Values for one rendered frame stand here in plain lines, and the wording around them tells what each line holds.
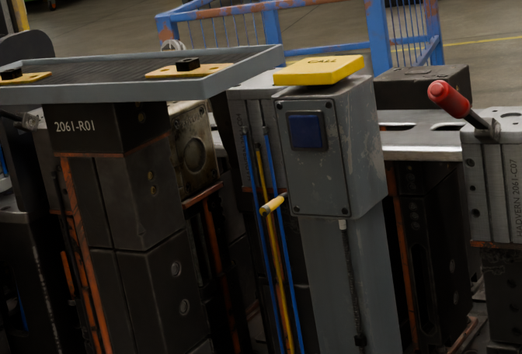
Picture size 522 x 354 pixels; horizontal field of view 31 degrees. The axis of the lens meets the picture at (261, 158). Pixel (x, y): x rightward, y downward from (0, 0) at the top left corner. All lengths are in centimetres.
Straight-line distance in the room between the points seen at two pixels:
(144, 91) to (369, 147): 21
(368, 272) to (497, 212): 16
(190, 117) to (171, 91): 32
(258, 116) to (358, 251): 25
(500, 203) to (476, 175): 4
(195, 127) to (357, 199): 39
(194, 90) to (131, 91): 7
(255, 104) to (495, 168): 27
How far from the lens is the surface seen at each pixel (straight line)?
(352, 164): 80
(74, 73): 101
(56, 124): 98
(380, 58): 311
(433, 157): 108
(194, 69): 88
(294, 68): 82
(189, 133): 115
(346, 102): 79
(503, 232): 95
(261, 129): 103
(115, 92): 87
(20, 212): 126
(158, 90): 84
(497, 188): 93
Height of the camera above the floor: 131
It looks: 16 degrees down
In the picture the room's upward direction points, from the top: 10 degrees counter-clockwise
